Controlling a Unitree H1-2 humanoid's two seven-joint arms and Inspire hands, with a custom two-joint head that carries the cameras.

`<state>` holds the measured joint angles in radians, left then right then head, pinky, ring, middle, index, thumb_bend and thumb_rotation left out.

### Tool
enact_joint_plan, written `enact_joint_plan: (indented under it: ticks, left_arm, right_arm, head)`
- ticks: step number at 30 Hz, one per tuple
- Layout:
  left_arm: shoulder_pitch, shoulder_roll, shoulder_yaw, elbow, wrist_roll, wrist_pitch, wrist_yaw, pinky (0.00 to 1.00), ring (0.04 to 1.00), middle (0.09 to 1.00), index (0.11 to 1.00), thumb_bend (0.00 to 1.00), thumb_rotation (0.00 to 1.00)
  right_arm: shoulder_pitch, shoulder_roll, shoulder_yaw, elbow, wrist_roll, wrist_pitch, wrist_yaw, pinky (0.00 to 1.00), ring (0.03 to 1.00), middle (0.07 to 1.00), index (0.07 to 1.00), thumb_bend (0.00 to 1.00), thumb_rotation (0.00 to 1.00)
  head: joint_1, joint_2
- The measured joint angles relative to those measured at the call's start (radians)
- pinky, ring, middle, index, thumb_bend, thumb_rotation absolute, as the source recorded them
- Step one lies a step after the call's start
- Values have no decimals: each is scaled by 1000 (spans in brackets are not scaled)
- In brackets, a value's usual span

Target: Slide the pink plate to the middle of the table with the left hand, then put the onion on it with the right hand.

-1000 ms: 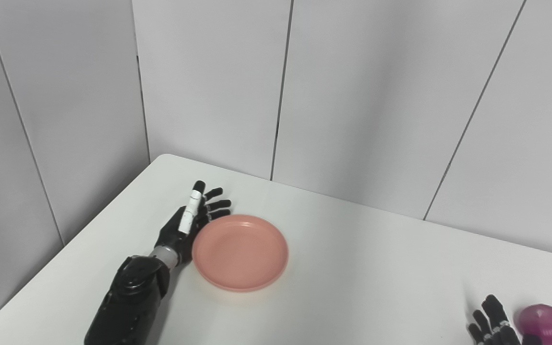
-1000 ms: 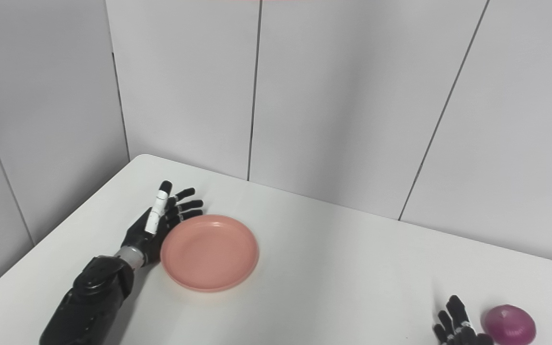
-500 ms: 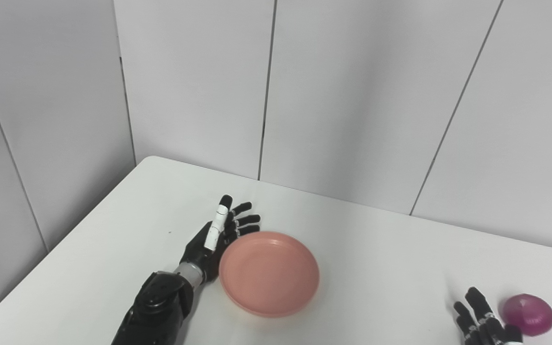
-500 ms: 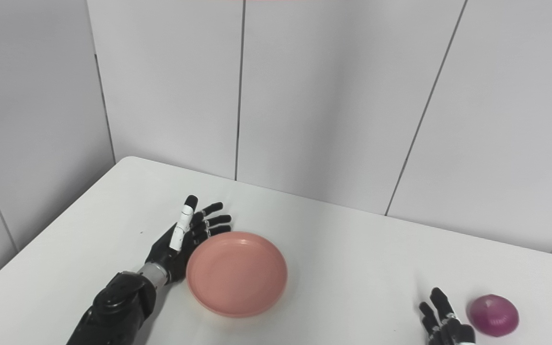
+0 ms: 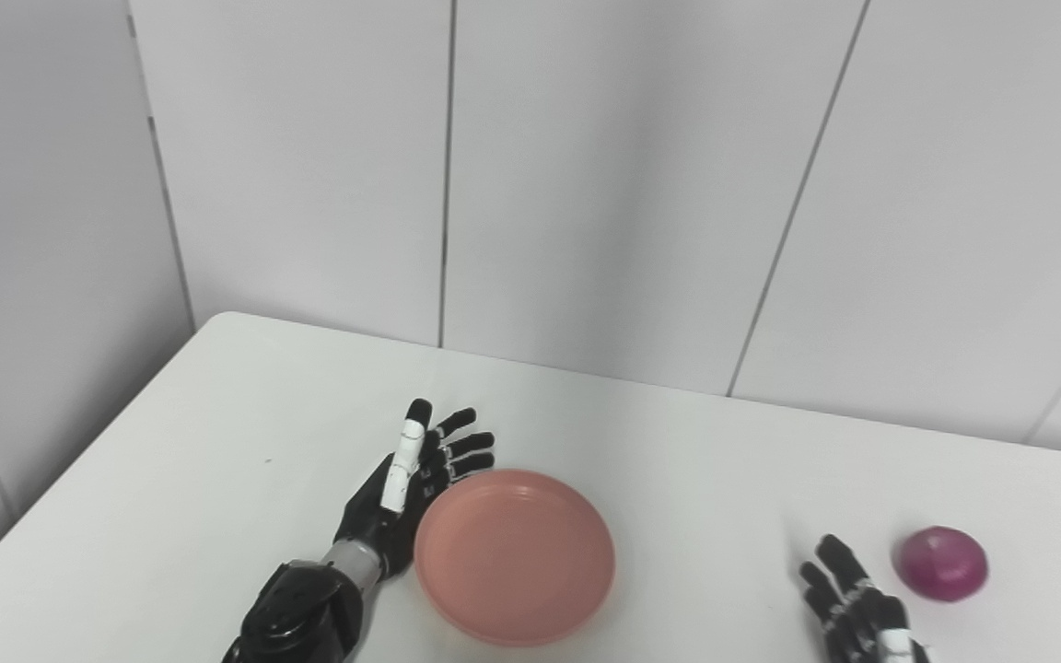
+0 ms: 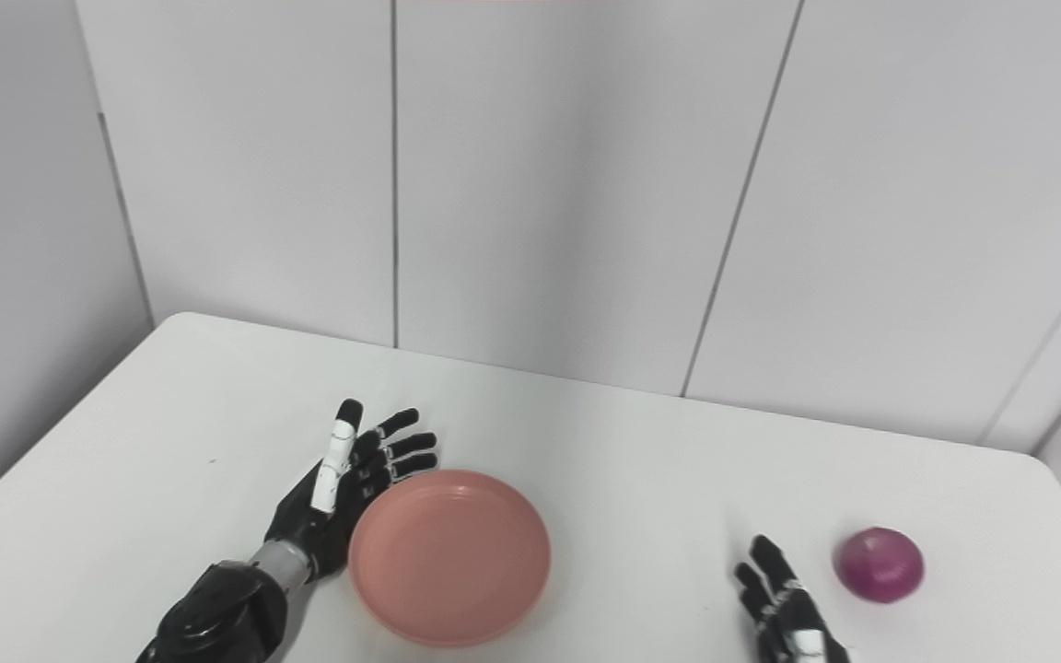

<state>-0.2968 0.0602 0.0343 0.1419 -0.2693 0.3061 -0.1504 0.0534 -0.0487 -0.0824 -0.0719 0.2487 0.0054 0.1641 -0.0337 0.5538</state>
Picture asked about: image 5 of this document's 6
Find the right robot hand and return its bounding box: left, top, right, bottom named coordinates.
left=798, top=534, right=932, bottom=663

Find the pink plate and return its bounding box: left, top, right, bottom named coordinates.
left=413, top=469, right=616, bottom=647

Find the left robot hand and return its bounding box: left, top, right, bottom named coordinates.
left=332, top=398, right=496, bottom=581

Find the purple onion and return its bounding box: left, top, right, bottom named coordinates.
left=893, top=526, right=990, bottom=603

